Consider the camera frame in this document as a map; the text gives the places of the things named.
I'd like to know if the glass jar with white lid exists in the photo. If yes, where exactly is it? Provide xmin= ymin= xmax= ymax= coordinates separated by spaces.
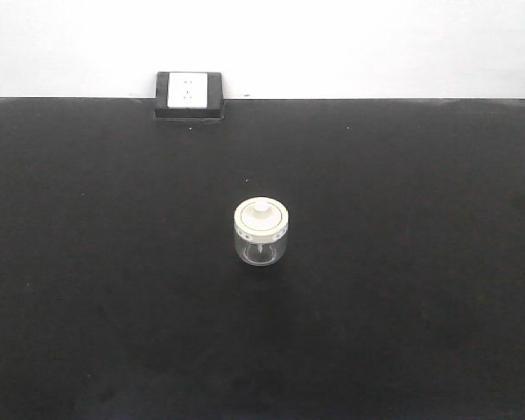
xmin=233 ymin=197 xmax=289 ymax=267

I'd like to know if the black white power outlet box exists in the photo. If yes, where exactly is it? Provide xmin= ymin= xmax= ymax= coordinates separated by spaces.
xmin=154 ymin=72 xmax=225 ymax=120

